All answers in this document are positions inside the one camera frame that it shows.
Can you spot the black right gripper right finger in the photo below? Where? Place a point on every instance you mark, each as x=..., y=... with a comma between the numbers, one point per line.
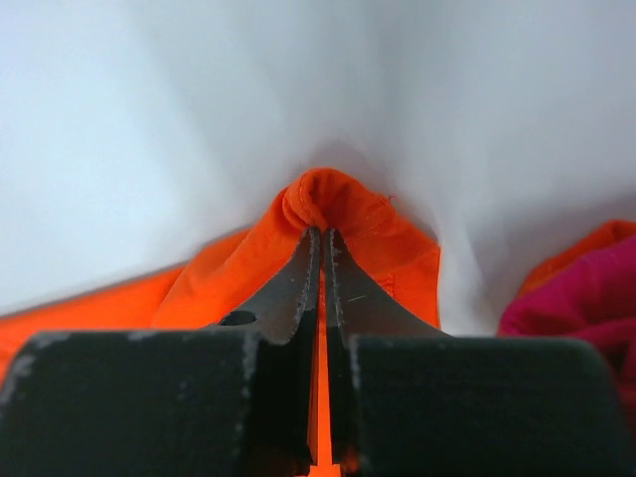
x=355, y=305

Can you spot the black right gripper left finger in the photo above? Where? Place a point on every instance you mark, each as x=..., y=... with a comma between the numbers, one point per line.
x=255, y=388

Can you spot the orange t shirt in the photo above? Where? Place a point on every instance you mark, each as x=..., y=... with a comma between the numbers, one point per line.
x=107, y=384

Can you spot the folded pink cloth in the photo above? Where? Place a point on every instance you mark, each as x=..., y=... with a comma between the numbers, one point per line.
x=586, y=292

